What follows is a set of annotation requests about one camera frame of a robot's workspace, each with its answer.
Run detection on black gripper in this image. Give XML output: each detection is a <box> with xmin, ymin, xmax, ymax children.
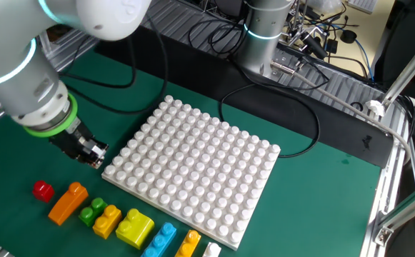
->
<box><xmin>49</xmin><ymin>118</ymin><xmax>105</xmax><ymax>169</ymax></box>

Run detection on small red block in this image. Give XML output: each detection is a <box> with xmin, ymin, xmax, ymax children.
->
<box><xmin>31</xmin><ymin>180</ymin><xmax>56</xmax><ymax>203</ymax></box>

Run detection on orange sloped block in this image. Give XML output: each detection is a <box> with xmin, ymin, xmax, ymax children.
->
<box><xmin>47</xmin><ymin>181</ymin><xmax>89</xmax><ymax>226</ymax></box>

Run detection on green two-stud block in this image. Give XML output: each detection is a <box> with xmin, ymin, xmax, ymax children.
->
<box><xmin>78</xmin><ymin>197</ymin><xmax>109</xmax><ymax>228</ymax></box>

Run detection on yellow-orange two-stud block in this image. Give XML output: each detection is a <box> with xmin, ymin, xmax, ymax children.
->
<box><xmin>92</xmin><ymin>204</ymin><xmax>123</xmax><ymax>240</ymax></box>

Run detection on large lime yellow block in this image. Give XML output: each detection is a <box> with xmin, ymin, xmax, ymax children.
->
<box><xmin>115</xmin><ymin>208</ymin><xmax>156</xmax><ymax>251</ymax></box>

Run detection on white studded baseplate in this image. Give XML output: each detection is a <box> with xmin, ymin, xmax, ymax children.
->
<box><xmin>101</xmin><ymin>94</ymin><xmax>282</xmax><ymax>251</ymax></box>

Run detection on light blue three-stud block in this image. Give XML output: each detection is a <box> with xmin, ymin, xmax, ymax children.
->
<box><xmin>140</xmin><ymin>221</ymin><xmax>178</xmax><ymax>257</ymax></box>

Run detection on yellow-orange four-stud block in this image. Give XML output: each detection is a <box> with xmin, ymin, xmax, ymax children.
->
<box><xmin>174</xmin><ymin>229</ymin><xmax>202</xmax><ymax>257</ymax></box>

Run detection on black table mat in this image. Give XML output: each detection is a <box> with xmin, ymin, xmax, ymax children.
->
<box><xmin>94</xmin><ymin>24</ymin><xmax>396</xmax><ymax>168</ymax></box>

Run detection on white four-stud block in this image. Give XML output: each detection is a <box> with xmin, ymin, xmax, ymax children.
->
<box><xmin>201</xmin><ymin>241</ymin><xmax>222</xmax><ymax>257</ymax></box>

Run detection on green cutting mat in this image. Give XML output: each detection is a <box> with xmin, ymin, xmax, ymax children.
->
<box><xmin>0</xmin><ymin>46</ymin><xmax>383</xmax><ymax>257</ymax></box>

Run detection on black round puck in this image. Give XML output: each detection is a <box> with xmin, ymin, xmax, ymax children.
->
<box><xmin>339</xmin><ymin>29</ymin><xmax>358</xmax><ymax>44</ymax></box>

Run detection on white crumpled tissue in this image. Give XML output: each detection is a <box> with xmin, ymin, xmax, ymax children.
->
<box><xmin>365</xmin><ymin>99</ymin><xmax>386</xmax><ymax>118</ymax></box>

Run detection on white keyboard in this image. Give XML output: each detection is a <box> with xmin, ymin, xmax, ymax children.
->
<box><xmin>347</xmin><ymin>0</ymin><xmax>379</xmax><ymax>14</ymax></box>

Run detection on diagonal aluminium beam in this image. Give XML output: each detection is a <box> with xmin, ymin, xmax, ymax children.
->
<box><xmin>381</xmin><ymin>26</ymin><xmax>415</xmax><ymax>108</ymax></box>

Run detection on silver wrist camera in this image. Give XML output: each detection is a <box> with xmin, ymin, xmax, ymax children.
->
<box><xmin>78</xmin><ymin>137</ymin><xmax>110</xmax><ymax>161</ymax></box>

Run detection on black table cable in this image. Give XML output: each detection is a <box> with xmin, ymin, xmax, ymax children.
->
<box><xmin>219</xmin><ymin>84</ymin><xmax>321</xmax><ymax>158</ymax></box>

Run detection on grey braided hose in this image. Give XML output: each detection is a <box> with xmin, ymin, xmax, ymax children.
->
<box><xmin>270</xmin><ymin>60</ymin><xmax>414</xmax><ymax>163</ymax></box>

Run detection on black camera on stand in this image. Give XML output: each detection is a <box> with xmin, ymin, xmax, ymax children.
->
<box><xmin>299</xmin><ymin>31</ymin><xmax>329</xmax><ymax>61</ymax></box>

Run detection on blue cable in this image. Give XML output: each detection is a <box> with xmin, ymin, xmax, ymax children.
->
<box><xmin>353</xmin><ymin>38</ymin><xmax>376</xmax><ymax>81</ymax></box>

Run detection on aluminium frame post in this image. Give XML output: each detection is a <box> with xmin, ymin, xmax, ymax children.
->
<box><xmin>374</xmin><ymin>185</ymin><xmax>415</xmax><ymax>247</ymax></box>

